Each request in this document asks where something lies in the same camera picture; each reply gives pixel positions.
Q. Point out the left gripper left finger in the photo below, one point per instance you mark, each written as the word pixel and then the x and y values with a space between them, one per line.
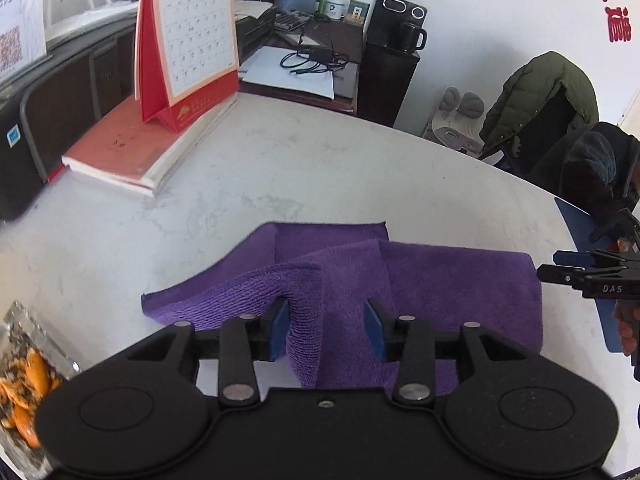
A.
pixel 247 339

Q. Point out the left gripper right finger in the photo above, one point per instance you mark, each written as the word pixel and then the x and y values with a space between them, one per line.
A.
pixel 409 342

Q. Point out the purple microfiber towel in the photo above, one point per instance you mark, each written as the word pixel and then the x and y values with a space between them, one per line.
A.
pixel 327 272

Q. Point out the operator right hand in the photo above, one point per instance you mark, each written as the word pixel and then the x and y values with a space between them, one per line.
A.
pixel 625 318

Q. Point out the blue table mat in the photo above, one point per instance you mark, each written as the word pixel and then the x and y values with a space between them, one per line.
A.
pixel 580 226

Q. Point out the seated man in black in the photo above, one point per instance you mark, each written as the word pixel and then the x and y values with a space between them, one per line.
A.
pixel 595 168

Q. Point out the green puffer jacket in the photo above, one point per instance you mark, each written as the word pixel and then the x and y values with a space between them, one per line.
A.
pixel 528 90

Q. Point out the grey plush slippers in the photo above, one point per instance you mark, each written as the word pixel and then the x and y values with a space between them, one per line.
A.
pixel 455 121

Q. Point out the glass ashtray with peels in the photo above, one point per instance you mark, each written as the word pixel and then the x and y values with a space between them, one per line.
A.
pixel 33 364

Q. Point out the red cover book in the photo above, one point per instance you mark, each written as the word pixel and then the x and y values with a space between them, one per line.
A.
pixel 122 150

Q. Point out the white paper sheet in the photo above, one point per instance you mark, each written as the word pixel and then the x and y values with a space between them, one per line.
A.
pixel 284 69

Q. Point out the black cabinet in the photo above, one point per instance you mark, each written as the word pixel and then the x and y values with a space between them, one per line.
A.
pixel 384 79

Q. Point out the red desk calendar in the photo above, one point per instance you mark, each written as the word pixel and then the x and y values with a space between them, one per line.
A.
pixel 186 60

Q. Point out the black mug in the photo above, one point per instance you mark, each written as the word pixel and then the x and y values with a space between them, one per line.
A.
pixel 410 38

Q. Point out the dark wooden desk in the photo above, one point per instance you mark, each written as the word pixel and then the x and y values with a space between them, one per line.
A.
pixel 317 65

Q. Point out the black printer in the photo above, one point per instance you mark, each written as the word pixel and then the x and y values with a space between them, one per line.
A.
pixel 252 33

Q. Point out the black kettle appliance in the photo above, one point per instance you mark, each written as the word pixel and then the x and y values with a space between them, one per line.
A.
pixel 386 19

